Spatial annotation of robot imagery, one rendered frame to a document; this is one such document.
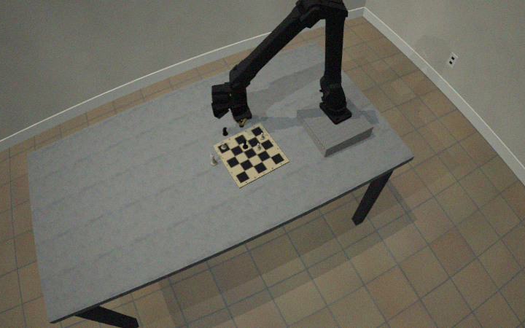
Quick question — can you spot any black and cream chessboard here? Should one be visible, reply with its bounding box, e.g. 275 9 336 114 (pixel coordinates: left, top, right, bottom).
213 123 289 189

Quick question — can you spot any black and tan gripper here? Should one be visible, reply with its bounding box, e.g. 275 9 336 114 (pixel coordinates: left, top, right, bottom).
233 100 252 126

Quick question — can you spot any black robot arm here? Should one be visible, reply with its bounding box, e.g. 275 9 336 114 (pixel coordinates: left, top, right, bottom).
211 0 352 125

